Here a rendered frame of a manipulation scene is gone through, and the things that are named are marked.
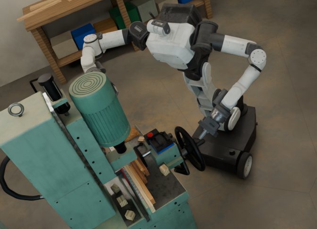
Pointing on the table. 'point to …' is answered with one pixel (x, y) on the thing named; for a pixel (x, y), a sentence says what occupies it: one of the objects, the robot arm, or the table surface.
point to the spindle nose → (121, 148)
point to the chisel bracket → (113, 159)
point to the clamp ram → (143, 155)
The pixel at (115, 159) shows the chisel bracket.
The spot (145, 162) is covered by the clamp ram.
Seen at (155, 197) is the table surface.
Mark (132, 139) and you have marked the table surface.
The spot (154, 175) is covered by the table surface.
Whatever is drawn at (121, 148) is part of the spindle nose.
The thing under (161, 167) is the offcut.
